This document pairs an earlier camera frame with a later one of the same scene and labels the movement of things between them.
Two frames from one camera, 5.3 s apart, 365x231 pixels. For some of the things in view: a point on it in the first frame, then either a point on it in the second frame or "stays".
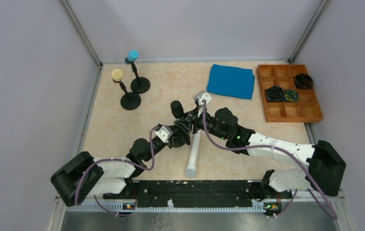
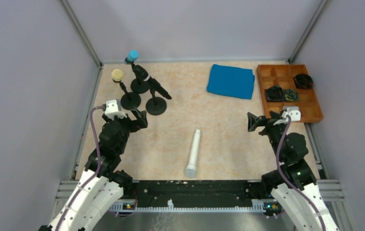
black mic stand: x=139 y=84 stays
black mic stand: x=129 y=101 stays
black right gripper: x=194 y=120 → x=266 y=122
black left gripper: x=176 y=134 → x=131 y=119
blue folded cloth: x=232 y=82 stays
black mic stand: x=179 y=140 → x=156 y=105
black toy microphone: x=177 y=109 → x=143 y=74
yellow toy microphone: x=117 y=75 stays
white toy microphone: x=191 y=170 stays
